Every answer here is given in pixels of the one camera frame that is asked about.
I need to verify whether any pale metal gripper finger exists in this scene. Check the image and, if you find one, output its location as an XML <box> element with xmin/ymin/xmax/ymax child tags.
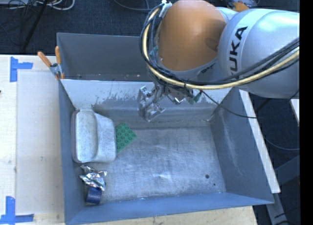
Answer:
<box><xmin>143</xmin><ymin>101</ymin><xmax>167</xmax><ymax>122</ymax></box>
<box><xmin>137</xmin><ymin>86</ymin><xmax>155</xmax><ymax>118</ymax></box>

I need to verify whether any green studded flat plate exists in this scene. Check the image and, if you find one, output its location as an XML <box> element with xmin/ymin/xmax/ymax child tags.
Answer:
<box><xmin>114</xmin><ymin>122</ymin><xmax>138</xmax><ymax>154</ymax></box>

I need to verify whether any grey metal bin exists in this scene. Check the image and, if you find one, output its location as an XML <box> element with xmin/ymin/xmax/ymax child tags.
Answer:
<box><xmin>56</xmin><ymin>32</ymin><xmax>281</xmax><ymax>225</ymax></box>

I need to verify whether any white rounded plastic container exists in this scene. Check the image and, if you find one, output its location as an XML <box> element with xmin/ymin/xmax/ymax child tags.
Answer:
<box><xmin>70</xmin><ymin>108</ymin><xmax>117</xmax><ymax>164</ymax></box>

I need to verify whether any crumpled silver foil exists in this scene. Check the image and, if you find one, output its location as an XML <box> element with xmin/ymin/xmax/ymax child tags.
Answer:
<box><xmin>79</xmin><ymin>165</ymin><xmax>108</xmax><ymax>192</ymax></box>

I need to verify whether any dark blue ring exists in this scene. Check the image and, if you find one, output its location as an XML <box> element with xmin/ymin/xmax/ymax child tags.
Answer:
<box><xmin>85</xmin><ymin>186</ymin><xmax>102</xmax><ymax>205</ymax></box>

